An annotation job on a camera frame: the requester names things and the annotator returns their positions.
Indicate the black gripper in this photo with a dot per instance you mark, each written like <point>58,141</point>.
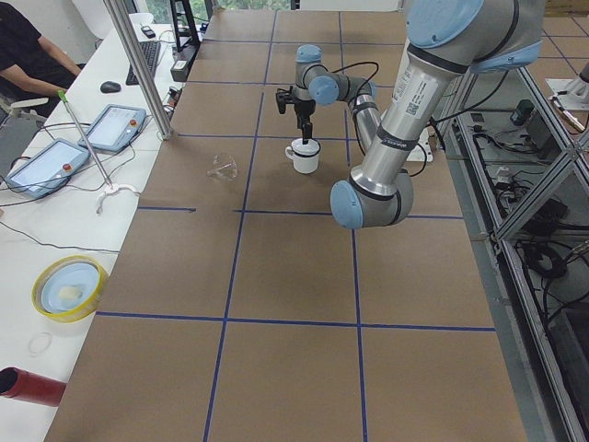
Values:
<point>304,110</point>

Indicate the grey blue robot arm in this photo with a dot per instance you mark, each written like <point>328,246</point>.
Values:
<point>446,40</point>

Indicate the white enamel mug blue rim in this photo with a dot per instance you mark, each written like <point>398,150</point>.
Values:
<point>304,165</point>

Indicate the orange black connector hub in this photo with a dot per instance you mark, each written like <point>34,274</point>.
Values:
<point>173,96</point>

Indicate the black box device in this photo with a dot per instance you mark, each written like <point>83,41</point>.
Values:
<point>180,71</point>

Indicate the far blue teach pendant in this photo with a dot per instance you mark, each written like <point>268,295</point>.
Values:
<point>115,128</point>

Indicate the blue teach pendant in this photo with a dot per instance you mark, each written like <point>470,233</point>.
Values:
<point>49,170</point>
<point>115,128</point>

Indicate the black computer mouse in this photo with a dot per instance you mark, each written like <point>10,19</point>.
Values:
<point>109,87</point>

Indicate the metal rod green tip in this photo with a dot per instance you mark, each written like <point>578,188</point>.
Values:
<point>103,172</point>

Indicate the near blue teach pendant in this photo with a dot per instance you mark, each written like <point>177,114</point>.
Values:
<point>49,170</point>

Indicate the seated person in black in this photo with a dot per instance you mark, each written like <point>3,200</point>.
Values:
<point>32,67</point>

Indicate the yellow tape roll with plate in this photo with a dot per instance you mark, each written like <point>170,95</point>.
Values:
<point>69,289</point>

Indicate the red cylinder bottle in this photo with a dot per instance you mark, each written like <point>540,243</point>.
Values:
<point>22,385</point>

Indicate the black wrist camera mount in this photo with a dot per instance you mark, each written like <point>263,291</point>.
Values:
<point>283,98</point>

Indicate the aluminium frame post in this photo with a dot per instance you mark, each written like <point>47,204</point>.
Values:
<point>130,44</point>

